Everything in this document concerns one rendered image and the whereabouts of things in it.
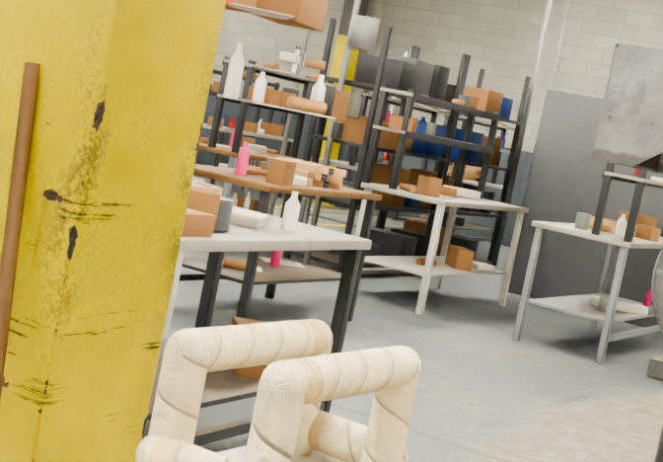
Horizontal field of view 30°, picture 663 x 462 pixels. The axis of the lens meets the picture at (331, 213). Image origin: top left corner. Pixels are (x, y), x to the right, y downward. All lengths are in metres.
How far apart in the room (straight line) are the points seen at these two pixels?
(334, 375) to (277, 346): 0.09
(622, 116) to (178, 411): 0.81
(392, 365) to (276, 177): 6.57
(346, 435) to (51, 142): 0.99
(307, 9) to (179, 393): 3.54
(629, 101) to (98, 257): 0.83
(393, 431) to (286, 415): 0.17
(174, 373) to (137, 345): 1.17
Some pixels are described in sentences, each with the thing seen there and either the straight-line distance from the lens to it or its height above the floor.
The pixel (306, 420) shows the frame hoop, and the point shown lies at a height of 1.13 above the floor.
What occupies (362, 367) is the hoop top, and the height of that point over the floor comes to 1.20.
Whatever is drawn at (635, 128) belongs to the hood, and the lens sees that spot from 1.51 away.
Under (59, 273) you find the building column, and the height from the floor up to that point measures 1.07.
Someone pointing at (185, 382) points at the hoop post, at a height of 1.18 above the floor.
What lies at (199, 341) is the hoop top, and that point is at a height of 1.21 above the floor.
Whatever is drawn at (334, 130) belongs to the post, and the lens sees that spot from 10.64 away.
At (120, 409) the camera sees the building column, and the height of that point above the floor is 0.85.
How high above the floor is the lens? 1.38
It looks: 4 degrees down
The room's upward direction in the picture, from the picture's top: 11 degrees clockwise
